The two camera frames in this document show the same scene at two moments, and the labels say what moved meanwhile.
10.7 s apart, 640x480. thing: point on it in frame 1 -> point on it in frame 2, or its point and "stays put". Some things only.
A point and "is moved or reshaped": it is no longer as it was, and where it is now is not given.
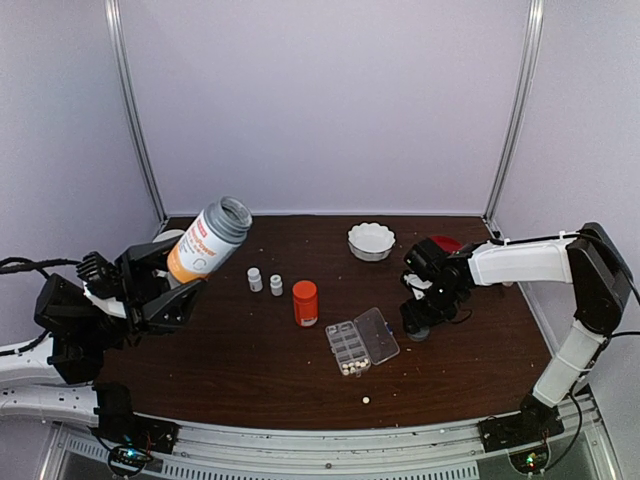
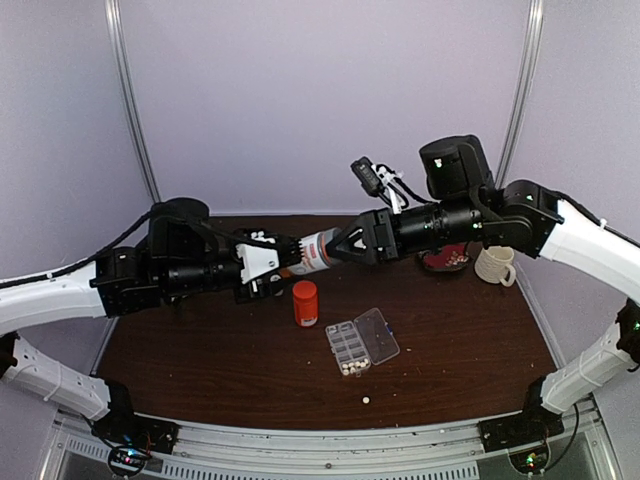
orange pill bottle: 305,294 stays put
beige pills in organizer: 351,367 stays put
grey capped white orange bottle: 209,240 is moved or reshaped
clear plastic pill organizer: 358,344 stays put
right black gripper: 416,318 -> 377,231
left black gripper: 140,286 -> 259,291
